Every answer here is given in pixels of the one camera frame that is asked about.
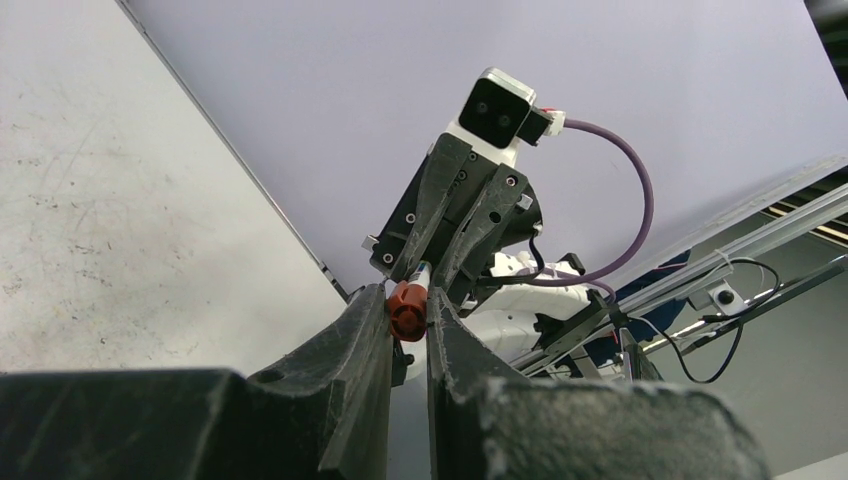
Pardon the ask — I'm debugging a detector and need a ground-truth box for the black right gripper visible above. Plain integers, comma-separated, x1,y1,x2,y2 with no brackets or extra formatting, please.
369,132,542,305

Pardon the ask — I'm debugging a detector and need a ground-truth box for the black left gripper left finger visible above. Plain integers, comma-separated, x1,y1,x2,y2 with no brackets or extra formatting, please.
1,284,393,479

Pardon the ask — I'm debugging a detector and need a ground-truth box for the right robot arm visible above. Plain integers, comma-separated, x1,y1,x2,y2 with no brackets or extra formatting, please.
365,132,607,378

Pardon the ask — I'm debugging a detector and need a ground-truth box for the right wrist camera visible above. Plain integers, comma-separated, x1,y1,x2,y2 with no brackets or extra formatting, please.
445,67,566,167

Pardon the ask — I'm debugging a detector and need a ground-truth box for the red marker cap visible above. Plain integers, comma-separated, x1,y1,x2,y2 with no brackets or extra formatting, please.
386,280,429,342

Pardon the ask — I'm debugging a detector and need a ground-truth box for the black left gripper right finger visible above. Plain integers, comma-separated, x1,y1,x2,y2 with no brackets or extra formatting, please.
426,287,771,479

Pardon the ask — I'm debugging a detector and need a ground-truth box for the aluminium frame rail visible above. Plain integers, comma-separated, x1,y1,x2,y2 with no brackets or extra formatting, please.
511,181,847,376

